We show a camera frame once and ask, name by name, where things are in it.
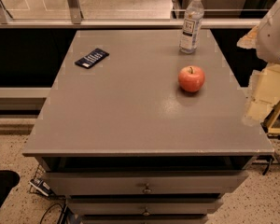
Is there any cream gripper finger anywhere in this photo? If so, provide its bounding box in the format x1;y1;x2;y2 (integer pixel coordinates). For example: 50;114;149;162
242;63;280;126

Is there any clear plastic water bottle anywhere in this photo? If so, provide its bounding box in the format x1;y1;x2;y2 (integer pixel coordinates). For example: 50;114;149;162
179;0;204;54

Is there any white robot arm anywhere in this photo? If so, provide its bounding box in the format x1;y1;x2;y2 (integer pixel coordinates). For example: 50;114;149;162
237;0;280;125

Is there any red apple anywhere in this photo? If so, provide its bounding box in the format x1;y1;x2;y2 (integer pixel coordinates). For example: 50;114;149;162
178;65;205;92

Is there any top grey drawer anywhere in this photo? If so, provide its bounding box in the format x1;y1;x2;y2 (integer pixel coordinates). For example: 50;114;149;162
43;171;248;196

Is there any grey drawer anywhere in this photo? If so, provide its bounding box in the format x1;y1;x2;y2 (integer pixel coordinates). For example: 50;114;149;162
43;171;248;196
68;198;223;216

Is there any grey drawer cabinet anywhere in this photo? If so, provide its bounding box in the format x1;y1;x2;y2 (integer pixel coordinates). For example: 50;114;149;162
24;30;273;224

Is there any middle grey drawer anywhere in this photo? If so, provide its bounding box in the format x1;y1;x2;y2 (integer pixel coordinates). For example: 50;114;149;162
68;198;223;216

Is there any blue white device on floor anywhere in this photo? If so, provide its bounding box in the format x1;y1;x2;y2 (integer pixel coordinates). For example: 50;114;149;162
30;178;51;197

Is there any yellow wooden frame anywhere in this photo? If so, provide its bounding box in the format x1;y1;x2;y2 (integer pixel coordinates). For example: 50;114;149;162
264;89;280;135

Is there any black floor cable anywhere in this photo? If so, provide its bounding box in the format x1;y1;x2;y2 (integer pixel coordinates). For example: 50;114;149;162
38;203;69;224

